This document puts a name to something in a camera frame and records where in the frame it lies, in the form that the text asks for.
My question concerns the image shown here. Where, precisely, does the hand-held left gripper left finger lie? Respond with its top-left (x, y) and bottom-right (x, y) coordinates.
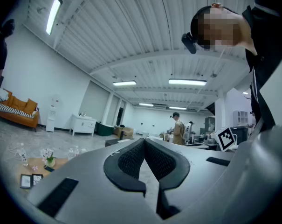
top-left (26, 138), bottom-right (147, 224)

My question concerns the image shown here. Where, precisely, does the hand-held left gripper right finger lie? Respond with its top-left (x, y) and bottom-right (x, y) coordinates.
top-left (144, 138), bottom-right (240, 224)

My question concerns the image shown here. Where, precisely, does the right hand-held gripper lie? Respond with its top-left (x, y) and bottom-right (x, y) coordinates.
top-left (214, 126), bottom-right (239, 153)

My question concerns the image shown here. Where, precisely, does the black framed picture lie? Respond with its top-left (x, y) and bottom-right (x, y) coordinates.
top-left (31, 173), bottom-right (43, 187)

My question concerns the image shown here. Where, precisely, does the black picture frame with drawing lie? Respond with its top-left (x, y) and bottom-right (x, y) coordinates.
top-left (20, 174), bottom-right (34, 189)

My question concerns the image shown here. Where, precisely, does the wooden coffee table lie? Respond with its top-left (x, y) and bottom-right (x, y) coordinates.
top-left (16, 157), bottom-right (69, 191)

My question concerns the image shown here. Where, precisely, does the white shelf unit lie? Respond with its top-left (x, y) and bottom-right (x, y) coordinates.
top-left (233, 110), bottom-right (248, 127)

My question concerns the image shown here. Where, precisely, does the cardboard box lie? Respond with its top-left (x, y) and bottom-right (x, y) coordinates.
top-left (114, 125), bottom-right (134, 140)

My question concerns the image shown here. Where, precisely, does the green tub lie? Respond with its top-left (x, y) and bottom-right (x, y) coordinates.
top-left (96, 122), bottom-right (115, 136)

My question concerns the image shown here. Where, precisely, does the white cabinet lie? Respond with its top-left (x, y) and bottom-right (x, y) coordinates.
top-left (69, 114), bottom-right (97, 137)

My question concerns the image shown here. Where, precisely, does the vase with pink flowers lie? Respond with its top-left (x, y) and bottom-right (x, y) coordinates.
top-left (40, 148), bottom-right (56, 168)

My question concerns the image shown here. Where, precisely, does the white water dispenser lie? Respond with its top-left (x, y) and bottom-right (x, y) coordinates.
top-left (46, 94), bottom-right (63, 133)

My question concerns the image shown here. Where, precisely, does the clear bottle pale label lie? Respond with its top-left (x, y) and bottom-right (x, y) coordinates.
top-left (16, 143), bottom-right (28, 167)

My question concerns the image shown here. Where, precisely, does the person's black clothed body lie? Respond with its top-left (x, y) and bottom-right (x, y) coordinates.
top-left (242, 0), bottom-right (282, 133)

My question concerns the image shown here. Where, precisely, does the person's head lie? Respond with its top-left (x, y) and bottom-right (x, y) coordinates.
top-left (191, 2), bottom-right (253, 51)

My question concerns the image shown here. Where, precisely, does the orange sofa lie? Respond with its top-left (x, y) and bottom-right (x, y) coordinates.
top-left (0, 89), bottom-right (40, 133)

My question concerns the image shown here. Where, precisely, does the black white striped blanket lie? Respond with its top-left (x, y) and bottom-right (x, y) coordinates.
top-left (0, 102), bottom-right (35, 119)

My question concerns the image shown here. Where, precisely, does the white cushion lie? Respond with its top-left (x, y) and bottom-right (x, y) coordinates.
top-left (0, 87), bottom-right (10, 101)

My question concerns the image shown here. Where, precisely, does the black head camera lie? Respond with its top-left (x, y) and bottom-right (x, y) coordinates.
top-left (181, 31), bottom-right (199, 55)

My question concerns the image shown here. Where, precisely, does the white floor cable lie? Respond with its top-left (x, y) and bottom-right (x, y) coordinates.
top-left (7, 134), bottom-right (50, 158)

